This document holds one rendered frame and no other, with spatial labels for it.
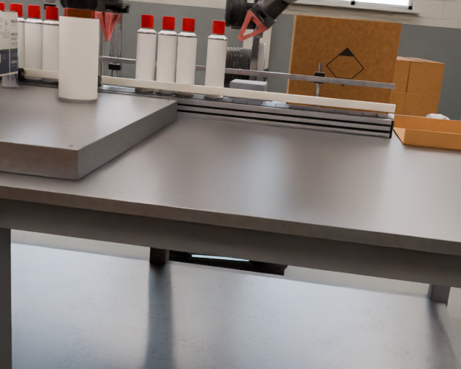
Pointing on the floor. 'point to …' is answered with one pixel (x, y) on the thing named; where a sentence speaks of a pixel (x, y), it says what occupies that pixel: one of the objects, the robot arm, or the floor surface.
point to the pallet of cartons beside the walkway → (416, 86)
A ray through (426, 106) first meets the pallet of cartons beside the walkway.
